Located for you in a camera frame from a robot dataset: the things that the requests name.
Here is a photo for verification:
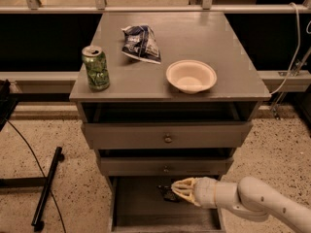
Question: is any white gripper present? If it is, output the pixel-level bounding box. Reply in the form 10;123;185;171
171;178;217;209

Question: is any dark chocolate rxbar wrapper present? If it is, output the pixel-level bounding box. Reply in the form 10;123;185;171
157;185;180;203

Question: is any grey open bottom drawer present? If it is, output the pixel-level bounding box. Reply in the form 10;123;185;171
108;176;225;233

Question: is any grey top drawer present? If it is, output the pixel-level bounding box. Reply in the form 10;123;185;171
82;121;253;150

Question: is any grey wooden drawer cabinet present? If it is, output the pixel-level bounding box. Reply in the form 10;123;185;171
68;11;271;233

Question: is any grey middle drawer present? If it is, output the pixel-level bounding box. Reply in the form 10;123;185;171
97;157;233;176

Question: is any white paper bowl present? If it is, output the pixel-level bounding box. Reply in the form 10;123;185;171
166;60;217;94

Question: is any black stand base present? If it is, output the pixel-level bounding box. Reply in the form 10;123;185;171
0;147;64;232

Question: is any green soda can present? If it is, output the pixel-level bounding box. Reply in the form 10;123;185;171
82;46;110;90

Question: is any blue white chip bag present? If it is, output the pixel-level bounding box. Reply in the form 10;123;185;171
121;25;161;64

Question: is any black object at left edge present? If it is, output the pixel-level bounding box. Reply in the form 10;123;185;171
0;80;17;131

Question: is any metal window railing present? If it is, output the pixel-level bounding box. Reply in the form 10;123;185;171
0;0;311;16

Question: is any white hanging cable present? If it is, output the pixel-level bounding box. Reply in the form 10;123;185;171
269;2;301;96

